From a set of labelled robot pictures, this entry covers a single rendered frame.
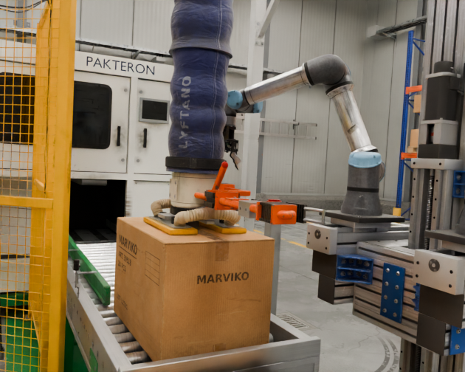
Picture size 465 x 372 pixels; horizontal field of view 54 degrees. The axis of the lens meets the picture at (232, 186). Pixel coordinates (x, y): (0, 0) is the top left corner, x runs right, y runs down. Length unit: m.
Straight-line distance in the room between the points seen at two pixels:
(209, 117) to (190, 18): 0.35
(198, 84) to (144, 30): 9.22
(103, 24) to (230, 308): 9.46
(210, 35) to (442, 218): 0.99
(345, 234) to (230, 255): 0.42
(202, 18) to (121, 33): 9.04
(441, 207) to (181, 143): 0.90
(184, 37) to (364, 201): 0.87
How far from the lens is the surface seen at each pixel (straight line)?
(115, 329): 1.89
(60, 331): 2.15
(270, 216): 1.18
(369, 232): 1.74
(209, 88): 1.66
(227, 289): 1.55
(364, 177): 1.73
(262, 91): 1.89
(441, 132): 1.63
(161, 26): 11.00
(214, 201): 1.47
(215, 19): 1.71
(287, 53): 12.39
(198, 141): 1.64
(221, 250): 1.50
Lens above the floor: 1.21
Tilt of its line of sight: 3 degrees down
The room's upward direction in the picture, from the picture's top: 3 degrees clockwise
